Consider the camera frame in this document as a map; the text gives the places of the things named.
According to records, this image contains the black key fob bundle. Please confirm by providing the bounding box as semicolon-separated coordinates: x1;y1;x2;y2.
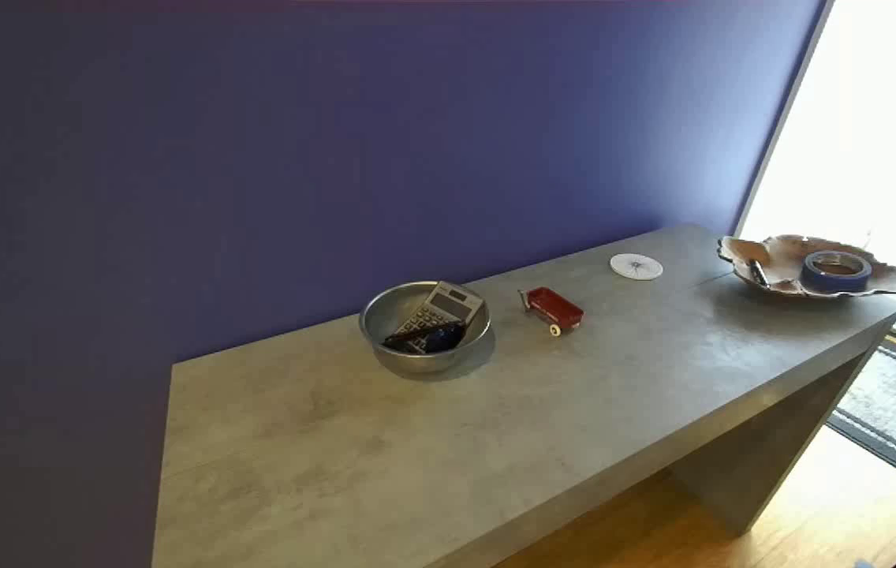
378;317;468;356

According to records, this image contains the round metal bowl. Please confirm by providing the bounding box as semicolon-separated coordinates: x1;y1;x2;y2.
356;277;497;377

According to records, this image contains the wavy brown key bowl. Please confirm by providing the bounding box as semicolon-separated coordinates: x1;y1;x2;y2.
717;231;896;301

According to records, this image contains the grey pocket calculator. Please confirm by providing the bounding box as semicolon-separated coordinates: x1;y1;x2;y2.
421;281;486;332

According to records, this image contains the small red toy wagon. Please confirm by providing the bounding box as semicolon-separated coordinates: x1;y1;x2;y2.
516;285;587;339

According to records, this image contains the grey concrete console table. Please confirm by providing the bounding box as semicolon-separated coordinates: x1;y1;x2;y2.
149;220;896;568

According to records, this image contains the round white coaster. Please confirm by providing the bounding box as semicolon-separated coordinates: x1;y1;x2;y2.
604;249;670;285

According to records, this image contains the blue masking tape roll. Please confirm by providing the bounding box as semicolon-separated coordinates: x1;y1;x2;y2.
798;246;878;296

